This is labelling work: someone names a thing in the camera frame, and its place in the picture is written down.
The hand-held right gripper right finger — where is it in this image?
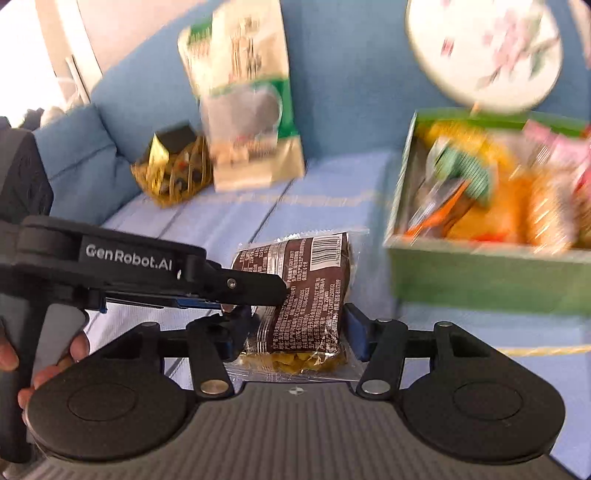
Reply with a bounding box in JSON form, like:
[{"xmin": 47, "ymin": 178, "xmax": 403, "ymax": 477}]
[{"xmin": 344, "ymin": 302, "xmax": 491, "ymax": 400}]

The black and gold packet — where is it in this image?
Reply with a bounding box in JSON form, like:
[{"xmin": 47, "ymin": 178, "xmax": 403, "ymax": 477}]
[{"xmin": 148, "ymin": 124, "xmax": 198, "ymax": 183}]

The pile of mixed snack wrappers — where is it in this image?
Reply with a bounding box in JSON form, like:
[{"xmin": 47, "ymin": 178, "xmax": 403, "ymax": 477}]
[{"xmin": 406, "ymin": 117, "xmax": 591, "ymax": 254}]

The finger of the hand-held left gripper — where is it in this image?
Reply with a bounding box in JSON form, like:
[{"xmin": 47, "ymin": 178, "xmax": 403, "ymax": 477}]
[{"xmin": 182, "ymin": 261, "xmax": 290, "ymax": 309}]

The light blue striped blanket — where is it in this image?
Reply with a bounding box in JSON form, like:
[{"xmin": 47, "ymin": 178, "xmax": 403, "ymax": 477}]
[{"xmin": 85, "ymin": 150, "xmax": 591, "ymax": 480}]

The green cardboard box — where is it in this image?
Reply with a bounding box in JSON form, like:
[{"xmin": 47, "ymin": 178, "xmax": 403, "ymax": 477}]
[{"xmin": 384, "ymin": 108, "xmax": 591, "ymax": 315}]

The person's left hand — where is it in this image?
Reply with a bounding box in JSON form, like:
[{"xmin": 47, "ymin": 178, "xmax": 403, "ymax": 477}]
[{"xmin": 0, "ymin": 318, "xmax": 91, "ymax": 412}]

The round floral paper fan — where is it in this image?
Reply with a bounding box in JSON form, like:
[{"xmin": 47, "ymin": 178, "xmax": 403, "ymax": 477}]
[{"xmin": 405, "ymin": 0, "xmax": 565, "ymax": 114}]

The blue cushion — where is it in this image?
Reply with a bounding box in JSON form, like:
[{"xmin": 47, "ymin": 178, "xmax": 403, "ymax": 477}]
[{"xmin": 32, "ymin": 105, "xmax": 139, "ymax": 227}]

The large beige green pouch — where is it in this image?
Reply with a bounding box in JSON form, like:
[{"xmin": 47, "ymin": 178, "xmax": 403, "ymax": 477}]
[{"xmin": 178, "ymin": 0, "xmax": 306, "ymax": 193}]

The blue fabric sofa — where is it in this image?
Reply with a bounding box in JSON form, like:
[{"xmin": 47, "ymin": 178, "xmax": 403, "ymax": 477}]
[{"xmin": 32, "ymin": 0, "xmax": 591, "ymax": 222}]

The brown snack packet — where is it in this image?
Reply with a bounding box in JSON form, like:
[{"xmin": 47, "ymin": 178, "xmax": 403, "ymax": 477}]
[{"xmin": 224, "ymin": 228, "xmax": 370, "ymax": 384}]

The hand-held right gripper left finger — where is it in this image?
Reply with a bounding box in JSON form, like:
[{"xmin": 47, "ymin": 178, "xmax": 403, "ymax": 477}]
[{"xmin": 98, "ymin": 305, "xmax": 256, "ymax": 400}]

